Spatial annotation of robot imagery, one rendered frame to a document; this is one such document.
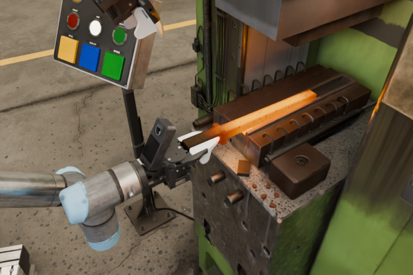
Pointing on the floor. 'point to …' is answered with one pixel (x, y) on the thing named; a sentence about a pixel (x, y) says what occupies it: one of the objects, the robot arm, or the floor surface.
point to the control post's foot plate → (156, 218)
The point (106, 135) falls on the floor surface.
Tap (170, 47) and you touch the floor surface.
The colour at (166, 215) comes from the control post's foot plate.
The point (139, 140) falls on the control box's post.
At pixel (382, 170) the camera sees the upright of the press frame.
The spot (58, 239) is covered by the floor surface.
